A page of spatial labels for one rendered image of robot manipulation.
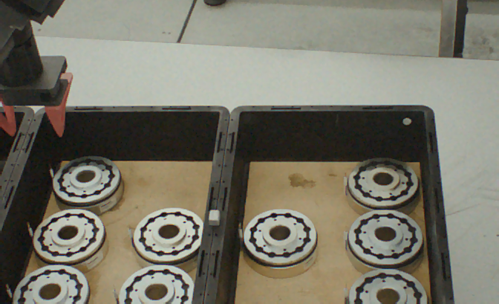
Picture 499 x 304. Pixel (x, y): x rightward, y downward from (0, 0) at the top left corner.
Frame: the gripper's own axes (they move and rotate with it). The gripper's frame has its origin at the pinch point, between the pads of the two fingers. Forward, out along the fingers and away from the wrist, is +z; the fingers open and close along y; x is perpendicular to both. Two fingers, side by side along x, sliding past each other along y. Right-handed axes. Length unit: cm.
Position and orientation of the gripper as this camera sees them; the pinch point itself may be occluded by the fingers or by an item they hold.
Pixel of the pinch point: (36, 128)
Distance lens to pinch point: 124.9
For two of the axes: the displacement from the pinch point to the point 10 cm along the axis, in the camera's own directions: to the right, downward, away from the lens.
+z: 0.8, 7.4, 6.7
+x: 1.0, -6.7, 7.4
